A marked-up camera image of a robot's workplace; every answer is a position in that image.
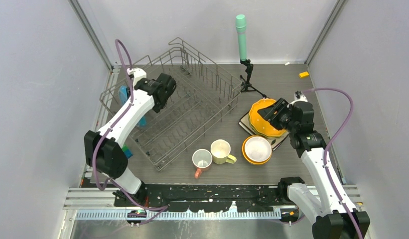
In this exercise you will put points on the yellow green mug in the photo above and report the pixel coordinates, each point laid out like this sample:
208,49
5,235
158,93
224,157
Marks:
221,152

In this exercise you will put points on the green microphone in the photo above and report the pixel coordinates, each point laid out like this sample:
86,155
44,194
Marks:
241,26

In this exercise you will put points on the square floral plate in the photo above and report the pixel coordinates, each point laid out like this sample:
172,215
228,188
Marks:
274,141

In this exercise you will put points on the white bowl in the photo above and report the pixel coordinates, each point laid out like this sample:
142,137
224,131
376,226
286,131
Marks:
257,149

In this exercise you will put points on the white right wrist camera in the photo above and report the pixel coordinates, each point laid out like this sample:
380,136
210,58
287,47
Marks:
299,97

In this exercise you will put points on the orange polka dot plate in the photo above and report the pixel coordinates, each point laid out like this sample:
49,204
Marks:
255,119

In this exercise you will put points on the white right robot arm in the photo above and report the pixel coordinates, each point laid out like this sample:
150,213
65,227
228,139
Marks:
332,214

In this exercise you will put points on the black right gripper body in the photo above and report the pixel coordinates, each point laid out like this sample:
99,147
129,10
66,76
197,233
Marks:
291,125

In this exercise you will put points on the blue polka dot plate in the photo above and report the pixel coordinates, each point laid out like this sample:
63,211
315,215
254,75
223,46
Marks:
124,94

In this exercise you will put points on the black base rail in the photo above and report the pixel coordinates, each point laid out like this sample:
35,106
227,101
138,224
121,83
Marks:
210,198

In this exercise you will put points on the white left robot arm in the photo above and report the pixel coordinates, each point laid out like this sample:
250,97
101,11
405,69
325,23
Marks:
103,149

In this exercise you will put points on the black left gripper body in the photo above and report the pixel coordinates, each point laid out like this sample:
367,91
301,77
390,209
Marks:
158,107

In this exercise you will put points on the grey wire dish rack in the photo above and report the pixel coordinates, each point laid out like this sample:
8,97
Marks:
205,93

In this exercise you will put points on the small yellow block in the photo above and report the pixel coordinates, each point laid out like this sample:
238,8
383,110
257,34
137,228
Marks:
303,74

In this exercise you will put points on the orange bowl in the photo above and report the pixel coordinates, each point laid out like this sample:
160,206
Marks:
248,157

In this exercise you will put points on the green polka dot plate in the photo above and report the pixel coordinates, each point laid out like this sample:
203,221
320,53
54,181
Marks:
269,131

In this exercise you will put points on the blue green toy blocks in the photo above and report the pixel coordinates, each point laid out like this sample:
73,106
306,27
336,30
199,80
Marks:
127,152

